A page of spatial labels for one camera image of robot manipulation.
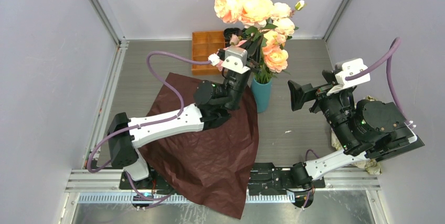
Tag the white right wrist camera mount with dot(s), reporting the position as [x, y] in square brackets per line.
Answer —
[348, 69]

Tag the orange compartment tray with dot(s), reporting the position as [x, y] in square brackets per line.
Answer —
[205, 43]

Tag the aluminium frame rail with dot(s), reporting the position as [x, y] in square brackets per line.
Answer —
[82, 181]

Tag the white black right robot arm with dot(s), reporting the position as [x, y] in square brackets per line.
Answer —
[400, 139]

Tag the teal vase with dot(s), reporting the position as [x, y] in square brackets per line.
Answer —
[262, 94]

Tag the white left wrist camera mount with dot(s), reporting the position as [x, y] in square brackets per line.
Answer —
[235, 59]

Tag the red wrapping paper sheet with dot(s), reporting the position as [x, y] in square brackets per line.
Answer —
[212, 167]

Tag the peach rose stem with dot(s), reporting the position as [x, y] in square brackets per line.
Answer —
[255, 15]
[274, 56]

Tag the cream pink rose stem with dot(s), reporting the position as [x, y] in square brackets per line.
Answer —
[281, 17]

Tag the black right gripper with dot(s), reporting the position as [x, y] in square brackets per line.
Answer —
[298, 94]

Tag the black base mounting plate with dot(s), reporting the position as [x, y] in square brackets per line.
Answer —
[265, 179]

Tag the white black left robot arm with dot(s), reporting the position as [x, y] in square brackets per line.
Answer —
[212, 105]

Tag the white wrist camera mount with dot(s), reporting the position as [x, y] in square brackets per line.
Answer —
[348, 69]
[235, 59]

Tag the crumpled beige printed cloth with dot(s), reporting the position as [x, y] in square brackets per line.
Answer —
[368, 160]

